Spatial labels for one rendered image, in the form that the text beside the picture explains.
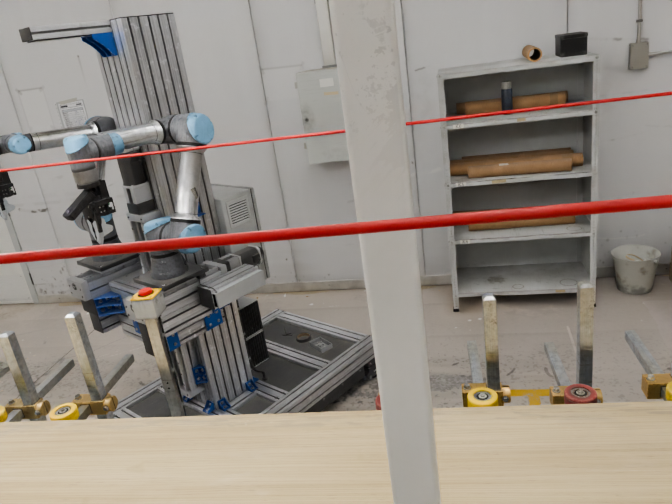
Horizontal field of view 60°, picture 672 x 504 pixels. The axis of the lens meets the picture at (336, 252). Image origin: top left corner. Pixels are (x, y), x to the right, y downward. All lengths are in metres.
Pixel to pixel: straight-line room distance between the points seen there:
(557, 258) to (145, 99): 3.01
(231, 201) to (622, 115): 2.61
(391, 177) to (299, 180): 3.83
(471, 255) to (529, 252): 0.40
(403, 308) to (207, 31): 3.92
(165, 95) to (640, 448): 2.10
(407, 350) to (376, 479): 0.89
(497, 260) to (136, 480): 3.27
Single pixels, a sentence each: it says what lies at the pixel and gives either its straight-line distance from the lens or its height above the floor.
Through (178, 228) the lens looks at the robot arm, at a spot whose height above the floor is 1.26.
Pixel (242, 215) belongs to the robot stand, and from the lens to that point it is 2.80.
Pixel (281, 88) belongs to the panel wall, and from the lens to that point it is 4.24.
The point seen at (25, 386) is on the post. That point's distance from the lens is 2.21.
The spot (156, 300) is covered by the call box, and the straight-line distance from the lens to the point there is 1.82.
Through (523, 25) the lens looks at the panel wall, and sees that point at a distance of 4.08.
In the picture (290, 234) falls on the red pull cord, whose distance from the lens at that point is 0.39.
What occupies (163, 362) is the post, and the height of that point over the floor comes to 0.99.
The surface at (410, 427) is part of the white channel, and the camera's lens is 0.62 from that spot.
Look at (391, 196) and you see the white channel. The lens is 0.51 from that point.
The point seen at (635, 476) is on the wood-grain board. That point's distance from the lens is 1.48.
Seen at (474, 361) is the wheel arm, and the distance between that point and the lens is 1.94.
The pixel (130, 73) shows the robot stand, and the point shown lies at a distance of 2.56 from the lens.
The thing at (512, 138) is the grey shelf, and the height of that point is 1.05.
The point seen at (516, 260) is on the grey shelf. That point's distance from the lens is 4.40.
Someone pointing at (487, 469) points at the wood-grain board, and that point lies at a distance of 1.46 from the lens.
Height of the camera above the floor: 1.87
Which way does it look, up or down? 20 degrees down
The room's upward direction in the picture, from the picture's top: 8 degrees counter-clockwise
